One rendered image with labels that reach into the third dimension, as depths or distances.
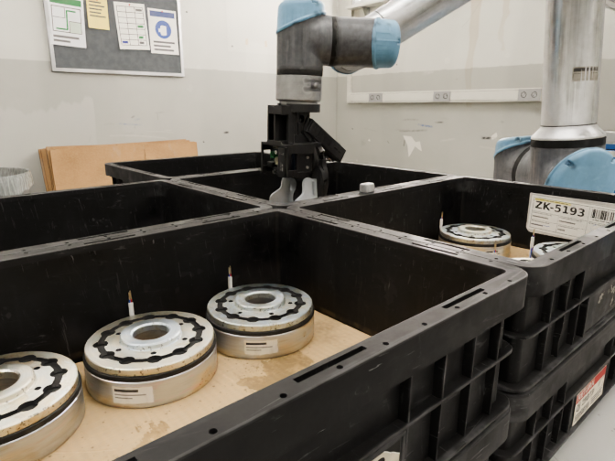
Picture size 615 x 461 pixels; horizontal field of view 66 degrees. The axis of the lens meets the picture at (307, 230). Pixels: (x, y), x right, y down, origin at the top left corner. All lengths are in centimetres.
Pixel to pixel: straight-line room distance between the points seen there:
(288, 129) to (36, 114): 285
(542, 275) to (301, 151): 47
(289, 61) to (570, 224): 48
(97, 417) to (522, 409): 33
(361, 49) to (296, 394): 64
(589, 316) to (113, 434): 44
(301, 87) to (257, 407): 62
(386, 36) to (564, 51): 29
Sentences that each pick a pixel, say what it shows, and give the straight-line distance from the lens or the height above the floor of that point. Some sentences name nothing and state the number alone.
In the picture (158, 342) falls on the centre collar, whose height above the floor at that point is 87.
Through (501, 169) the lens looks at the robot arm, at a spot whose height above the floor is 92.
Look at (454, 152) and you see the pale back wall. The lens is 393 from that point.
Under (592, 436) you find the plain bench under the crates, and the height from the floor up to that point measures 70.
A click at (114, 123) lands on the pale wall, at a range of 364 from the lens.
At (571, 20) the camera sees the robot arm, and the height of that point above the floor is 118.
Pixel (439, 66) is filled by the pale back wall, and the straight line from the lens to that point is 403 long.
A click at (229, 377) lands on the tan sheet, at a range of 41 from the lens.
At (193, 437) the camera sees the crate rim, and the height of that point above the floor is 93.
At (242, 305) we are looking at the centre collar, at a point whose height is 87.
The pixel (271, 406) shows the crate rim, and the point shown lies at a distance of 20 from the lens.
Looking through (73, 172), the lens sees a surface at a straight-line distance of 340.
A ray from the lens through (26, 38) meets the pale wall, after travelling 354.
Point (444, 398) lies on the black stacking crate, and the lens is 32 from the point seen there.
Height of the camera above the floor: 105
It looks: 15 degrees down
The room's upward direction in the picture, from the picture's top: straight up
